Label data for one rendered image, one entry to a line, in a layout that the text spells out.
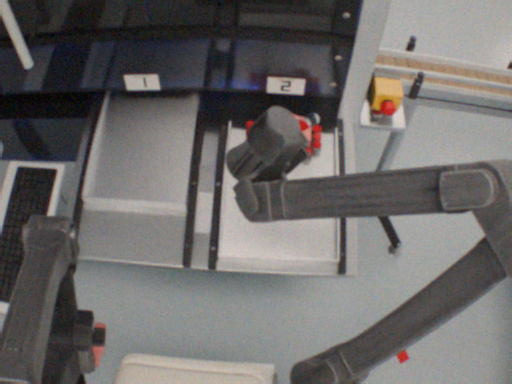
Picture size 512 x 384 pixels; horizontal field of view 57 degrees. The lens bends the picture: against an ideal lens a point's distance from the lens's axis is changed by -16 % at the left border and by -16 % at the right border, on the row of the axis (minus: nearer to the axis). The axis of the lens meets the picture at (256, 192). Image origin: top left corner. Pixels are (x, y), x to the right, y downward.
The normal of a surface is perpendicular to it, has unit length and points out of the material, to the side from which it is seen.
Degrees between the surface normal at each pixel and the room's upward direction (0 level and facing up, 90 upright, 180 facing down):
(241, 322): 0
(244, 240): 0
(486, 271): 70
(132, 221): 0
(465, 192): 58
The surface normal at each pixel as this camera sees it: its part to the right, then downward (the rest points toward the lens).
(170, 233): 0.02, -0.44
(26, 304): 0.09, -0.91
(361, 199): -0.75, 0.15
